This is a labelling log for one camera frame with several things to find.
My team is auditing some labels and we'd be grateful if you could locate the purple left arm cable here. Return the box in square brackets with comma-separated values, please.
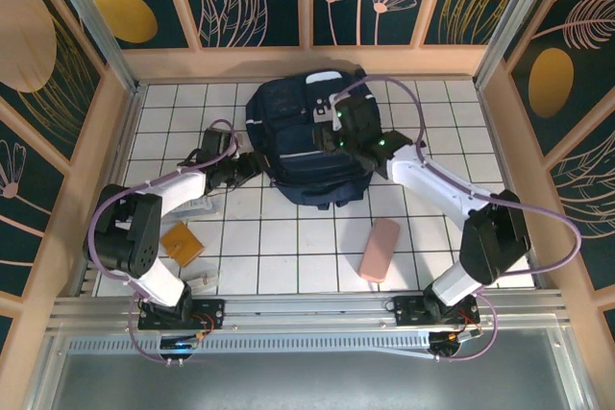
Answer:
[85, 118, 241, 366]

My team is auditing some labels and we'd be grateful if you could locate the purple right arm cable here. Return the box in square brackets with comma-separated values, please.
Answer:
[333, 76, 582, 363]

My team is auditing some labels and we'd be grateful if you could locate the clear plastic pen case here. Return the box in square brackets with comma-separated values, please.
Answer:
[184, 269, 223, 292]

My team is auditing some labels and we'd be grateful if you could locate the clear plastic stationery box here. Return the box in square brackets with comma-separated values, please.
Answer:
[175, 196, 220, 219]

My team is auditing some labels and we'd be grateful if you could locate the slotted grey cable tray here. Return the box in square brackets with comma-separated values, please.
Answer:
[66, 335, 433, 357]

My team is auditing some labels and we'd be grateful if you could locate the orange sticky note pad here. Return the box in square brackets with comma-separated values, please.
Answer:
[160, 221, 207, 267]

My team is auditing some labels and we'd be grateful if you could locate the pink pencil case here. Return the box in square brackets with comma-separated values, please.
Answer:
[357, 217, 402, 284]

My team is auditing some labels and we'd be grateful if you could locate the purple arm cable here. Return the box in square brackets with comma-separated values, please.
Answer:
[85, 118, 241, 366]
[333, 76, 582, 363]

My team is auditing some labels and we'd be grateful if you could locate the grey metal shelf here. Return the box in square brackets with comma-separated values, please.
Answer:
[26, 327, 595, 410]

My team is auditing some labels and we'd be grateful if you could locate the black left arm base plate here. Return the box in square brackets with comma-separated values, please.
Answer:
[137, 298, 227, 330]

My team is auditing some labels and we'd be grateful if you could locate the aluminium mounting rail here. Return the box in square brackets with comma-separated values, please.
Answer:
[45, 287, 573, 334]

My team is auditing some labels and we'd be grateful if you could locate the navy blue student backpack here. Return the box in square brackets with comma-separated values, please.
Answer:
[244, 68, 384, 210]

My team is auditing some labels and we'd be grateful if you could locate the aluminium corner post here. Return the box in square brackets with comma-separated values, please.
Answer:
[37, 0, 140, 97]
[473, 0, 564, 87]

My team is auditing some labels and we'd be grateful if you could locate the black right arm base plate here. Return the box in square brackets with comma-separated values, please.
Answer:
[392, 292, 481, 329]

